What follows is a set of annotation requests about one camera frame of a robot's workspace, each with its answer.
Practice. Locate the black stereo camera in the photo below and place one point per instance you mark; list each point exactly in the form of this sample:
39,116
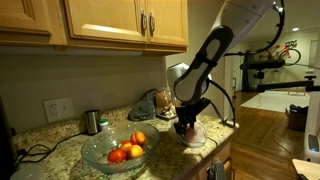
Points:
263,64

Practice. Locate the clear bag of bread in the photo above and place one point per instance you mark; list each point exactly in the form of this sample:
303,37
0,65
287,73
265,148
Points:
162,98

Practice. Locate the wooden drawer front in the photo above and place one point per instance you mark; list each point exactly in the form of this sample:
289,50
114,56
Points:
224,153

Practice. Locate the white wall outlet plate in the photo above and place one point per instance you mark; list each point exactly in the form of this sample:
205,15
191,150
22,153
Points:
58,109

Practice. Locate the pale yellow peach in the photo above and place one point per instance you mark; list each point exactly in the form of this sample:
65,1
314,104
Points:
191,135

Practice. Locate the crumpled grey cloth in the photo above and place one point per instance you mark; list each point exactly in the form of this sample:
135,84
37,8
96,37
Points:
143,108

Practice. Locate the stainless steel cup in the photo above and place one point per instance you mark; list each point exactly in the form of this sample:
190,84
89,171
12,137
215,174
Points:
91,121

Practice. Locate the round ceiling light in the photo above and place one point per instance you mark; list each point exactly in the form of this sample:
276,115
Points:
295,29

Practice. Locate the light wooden board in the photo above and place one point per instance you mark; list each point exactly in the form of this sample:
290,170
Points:
308,170

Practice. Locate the white bottle green cap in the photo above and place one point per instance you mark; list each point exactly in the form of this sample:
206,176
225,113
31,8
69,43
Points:
104,126

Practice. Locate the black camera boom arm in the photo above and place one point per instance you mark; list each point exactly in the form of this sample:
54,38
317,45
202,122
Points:
283,86

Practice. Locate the yellow orange peach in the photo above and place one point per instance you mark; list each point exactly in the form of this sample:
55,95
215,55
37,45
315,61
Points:
135,151

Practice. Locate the white floor rug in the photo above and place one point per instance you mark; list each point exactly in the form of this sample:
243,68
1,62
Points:
276,101

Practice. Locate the white appliance with blue light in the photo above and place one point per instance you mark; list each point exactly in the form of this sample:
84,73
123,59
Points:
311,148

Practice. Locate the grey striped hanging towel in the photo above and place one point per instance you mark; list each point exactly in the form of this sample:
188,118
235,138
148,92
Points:
216,171

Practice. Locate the orange red peach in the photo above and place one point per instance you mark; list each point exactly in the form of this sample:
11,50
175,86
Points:
125,145
138,138

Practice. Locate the round glass lid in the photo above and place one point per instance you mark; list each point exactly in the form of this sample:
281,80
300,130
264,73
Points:
26,173

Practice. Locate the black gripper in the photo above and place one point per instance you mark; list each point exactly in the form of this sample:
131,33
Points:
190,113

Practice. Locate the large glass bowl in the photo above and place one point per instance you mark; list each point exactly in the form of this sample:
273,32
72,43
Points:
100,150

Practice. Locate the clear plastic bag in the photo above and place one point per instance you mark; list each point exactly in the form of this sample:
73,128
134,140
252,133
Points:
201,137

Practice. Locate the dark box on floor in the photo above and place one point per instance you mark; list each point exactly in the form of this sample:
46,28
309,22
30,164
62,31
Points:
296,116

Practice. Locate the red bicycle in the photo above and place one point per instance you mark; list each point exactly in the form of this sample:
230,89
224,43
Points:
278,49

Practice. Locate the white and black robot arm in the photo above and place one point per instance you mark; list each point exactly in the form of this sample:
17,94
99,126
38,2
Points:
196,76

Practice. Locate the black kitchen appliance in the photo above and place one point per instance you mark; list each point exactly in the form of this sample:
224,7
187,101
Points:
5,140

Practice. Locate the small dark tray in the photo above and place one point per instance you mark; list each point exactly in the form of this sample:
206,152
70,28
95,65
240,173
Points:
165,116

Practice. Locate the deep red peach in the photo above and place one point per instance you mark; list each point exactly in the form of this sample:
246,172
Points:
116,155

